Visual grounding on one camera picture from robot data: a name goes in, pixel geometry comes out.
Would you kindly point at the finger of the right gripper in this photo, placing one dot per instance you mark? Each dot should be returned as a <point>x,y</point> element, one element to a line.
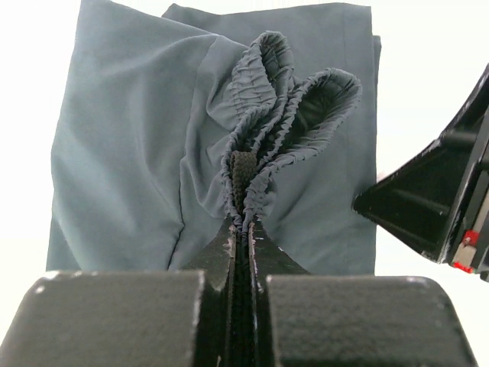
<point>437,203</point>

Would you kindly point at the dark navy shorts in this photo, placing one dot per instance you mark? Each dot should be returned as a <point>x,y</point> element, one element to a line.
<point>171,126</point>

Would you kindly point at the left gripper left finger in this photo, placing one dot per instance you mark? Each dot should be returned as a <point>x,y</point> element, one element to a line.
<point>133,318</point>

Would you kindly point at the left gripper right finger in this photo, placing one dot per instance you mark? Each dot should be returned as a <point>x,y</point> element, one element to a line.
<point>309,320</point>

